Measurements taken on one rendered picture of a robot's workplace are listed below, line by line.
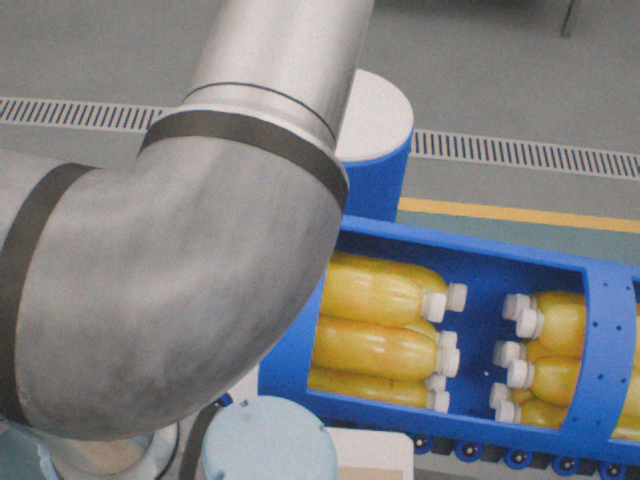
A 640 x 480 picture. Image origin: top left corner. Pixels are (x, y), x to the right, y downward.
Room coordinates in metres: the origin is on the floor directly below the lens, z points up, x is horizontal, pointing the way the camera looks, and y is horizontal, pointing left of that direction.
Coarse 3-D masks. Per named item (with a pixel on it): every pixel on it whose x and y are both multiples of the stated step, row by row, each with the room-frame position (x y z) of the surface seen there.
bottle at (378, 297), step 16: (336, 272) 0.66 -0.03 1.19; (352, 272) 0.67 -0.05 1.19; (368, 272) 0.67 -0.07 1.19; (384, 272) 0.68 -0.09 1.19; (336, 288) 0.64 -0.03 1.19; (352, 288) 0.64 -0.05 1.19; (368, 288) 0.64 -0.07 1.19; (384, 288) 0.65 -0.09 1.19; (400, 288) 0.65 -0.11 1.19; (416, 288) 0.66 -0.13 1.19; (320, 304) 0.63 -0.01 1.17; (336, 304) 0.63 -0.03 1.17; (352, 304) 0.63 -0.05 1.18; (368, 304) 0.63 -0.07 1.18; (384, 304) 0.63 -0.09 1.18; (400, 304) 0.63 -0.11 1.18; (416, 304) 0.64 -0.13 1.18; (368, 320) 0.62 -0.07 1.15; (384, 320) 0.62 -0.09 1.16; (400, 320) 0.62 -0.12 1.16; (416, 320) 0.63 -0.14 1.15
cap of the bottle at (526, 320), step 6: (522, 312) 0.65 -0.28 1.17; (528, 312) 0.64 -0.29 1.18; (534, 312) 0.65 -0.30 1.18; (522, 318) 0.63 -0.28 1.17; (528, 318) 0.63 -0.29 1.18; (534, 318) 0.64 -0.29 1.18; (522, 324) 0.63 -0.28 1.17; (528, 324) 0.63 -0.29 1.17; (534, 324) 0.63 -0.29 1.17; (516, 330) 0.64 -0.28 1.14; (522, 330) 0.62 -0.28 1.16; (528, 330) 0.62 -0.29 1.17; (522, 336) 0.62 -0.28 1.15; (528, 336) 0.62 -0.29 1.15
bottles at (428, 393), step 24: (504, 312) 0.73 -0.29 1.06; (432, 336) 0.65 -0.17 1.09; (456, 336) 0.66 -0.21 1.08; (504, 360) 0.64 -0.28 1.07; (312, 384) 0.57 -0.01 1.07; (336, 384) 0.57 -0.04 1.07; (360, 384) 0.57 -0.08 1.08; (384, 384) 0.57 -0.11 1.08; (408, 384) 0.58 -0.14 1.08; (432, 384) 0.62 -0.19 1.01; (504, 384) 0.63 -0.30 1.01; (432, 408) 0.56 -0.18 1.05; (504, 408) 0.56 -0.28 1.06; (528, 408) 0.56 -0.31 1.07; (552, 408) 0.56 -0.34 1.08; (624, 432) 0.53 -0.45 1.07
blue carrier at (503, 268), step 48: (384, 240) 0.80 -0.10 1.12; (432, 240) 0.71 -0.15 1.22; (480, 240) 0.73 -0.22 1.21; (480, 288) 0.78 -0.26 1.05; (528, 288) 0.78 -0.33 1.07; (576, 288) 0.77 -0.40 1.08; (624, 288) 0.66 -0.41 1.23; (288, 336) 0.56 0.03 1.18; (480, 336) 0.73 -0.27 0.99; (624, 336) 0.58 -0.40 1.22; (288, 384) 0.53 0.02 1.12; (480, 384) 0.66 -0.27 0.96; (576, 384) 0.54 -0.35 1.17; (624, 384) 0.53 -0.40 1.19; (432, 432) 0.52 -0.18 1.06; (480, 432) 0.51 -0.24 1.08; (528, 432) 0.50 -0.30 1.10; (576, 432) 0.50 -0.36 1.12
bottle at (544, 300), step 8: (544, 296) 0.70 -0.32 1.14; (552, 296) 0.70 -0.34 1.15; (560, 296) 0.70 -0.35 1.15; (568, 296) 0.70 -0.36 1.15; (576, 296) 0.70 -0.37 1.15; (584, 296) 0.70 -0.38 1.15; (536, 304) 0.69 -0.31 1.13; (544, 304) 0.69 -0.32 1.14; (552, 304) 0.69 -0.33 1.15; (584, 304) 0.69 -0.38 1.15
